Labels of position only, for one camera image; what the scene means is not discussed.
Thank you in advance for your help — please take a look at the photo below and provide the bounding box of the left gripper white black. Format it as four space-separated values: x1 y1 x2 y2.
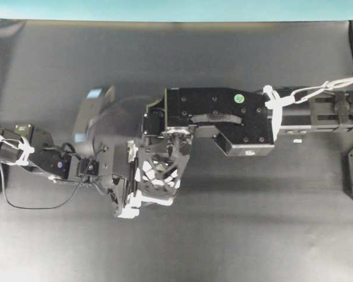
107 140 174 219

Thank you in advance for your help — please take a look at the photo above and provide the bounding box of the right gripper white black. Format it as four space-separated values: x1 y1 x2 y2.
136 113 194 196

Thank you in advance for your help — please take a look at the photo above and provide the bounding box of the clear plastic bottle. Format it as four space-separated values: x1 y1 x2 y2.
141 160 181 189

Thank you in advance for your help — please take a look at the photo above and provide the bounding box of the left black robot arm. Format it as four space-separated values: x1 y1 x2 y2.
0 125 179 219

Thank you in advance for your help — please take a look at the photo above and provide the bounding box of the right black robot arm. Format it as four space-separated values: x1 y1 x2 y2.
134 87 353 197

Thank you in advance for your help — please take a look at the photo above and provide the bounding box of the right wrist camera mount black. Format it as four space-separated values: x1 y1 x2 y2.
164 86 276 157

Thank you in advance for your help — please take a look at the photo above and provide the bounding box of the white cable right arm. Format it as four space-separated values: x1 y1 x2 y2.
263 75 353 139

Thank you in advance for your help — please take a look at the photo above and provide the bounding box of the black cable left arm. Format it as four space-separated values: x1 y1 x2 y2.
0 152 89 210

